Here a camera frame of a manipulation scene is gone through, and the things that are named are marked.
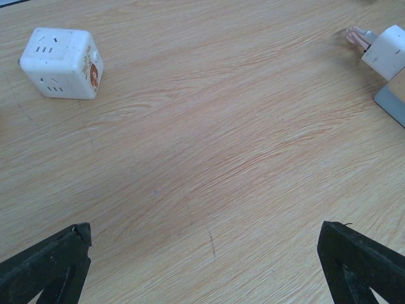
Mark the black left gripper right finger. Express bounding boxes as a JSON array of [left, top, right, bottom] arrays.
[[317, 221, 404, 303]]

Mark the white tiger cube socket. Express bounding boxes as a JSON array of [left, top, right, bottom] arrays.
[[20, 27, 104, 100]]

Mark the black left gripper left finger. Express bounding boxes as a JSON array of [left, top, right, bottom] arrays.
[[1, 222, 92, 303]]

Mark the blue-grey power strip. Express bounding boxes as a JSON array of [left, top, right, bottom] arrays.
[[374, 85, 405, 127]]

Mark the white small charger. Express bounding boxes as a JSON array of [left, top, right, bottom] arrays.
[[361, 25, 404, 81]]

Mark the beige wooden-look adapter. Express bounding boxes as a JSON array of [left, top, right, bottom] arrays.
[[387, 68, 405, 103]]

